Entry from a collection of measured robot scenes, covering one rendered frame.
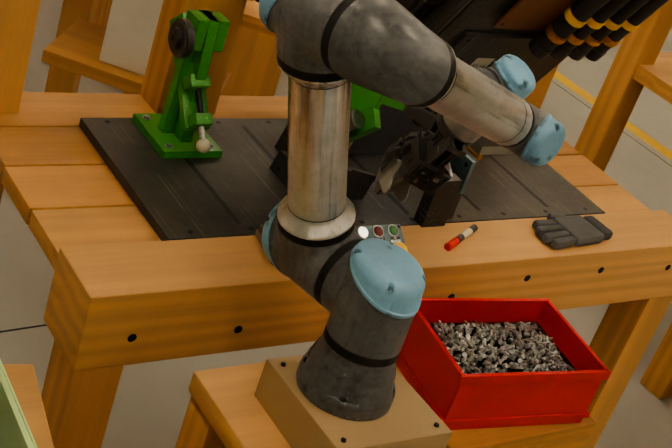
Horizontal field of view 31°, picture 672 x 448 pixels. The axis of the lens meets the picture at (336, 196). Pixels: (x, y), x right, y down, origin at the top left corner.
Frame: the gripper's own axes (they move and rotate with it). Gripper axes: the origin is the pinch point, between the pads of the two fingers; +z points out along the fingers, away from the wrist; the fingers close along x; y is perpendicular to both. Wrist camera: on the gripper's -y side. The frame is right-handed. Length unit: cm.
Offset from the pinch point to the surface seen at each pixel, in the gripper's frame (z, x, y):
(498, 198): 12, 44, -32
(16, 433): 11, -52, 66
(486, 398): 2.6, 23.3, 33.8
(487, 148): -9.6, 18.0, -13.0
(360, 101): 3.6, -1.3, -24.8
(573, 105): 126, 234, -295
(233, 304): 21.5, -15.4, 20.6
